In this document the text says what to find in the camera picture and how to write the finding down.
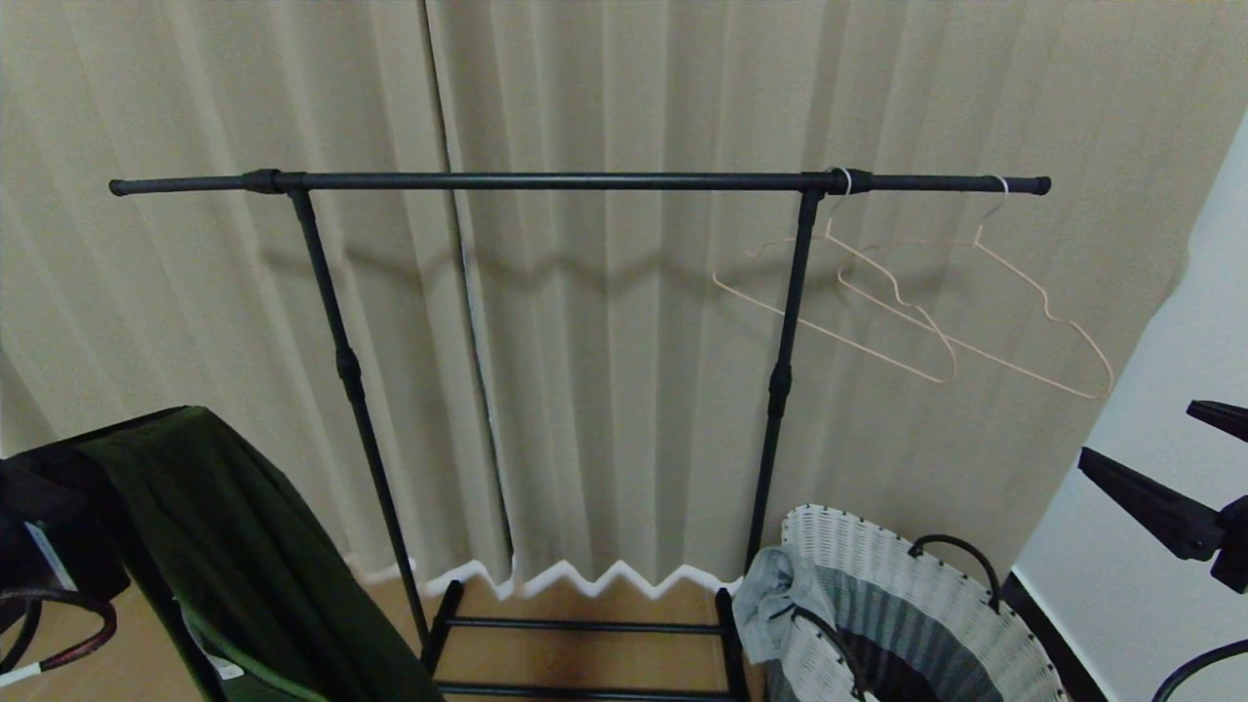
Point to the pale grey garment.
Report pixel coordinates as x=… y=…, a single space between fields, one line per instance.
x=770 y=595

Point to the white laundry basket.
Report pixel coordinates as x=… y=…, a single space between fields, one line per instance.
x=858 y=556

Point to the beige curtain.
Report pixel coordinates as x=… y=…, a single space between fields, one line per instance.
x=634 y=390

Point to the black clothes rack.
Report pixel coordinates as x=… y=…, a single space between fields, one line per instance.
x=585 y=181

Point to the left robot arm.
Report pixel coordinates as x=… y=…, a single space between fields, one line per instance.
x=58 y=507

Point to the green long-sleeved shirt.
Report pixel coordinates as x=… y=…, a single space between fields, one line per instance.
x=244 y=546

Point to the pink clothes hanger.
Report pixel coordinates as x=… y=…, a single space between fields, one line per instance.
x=953 y=359
x=1110 y=375

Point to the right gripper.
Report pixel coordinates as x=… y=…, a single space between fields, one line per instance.
x=1234 y=546

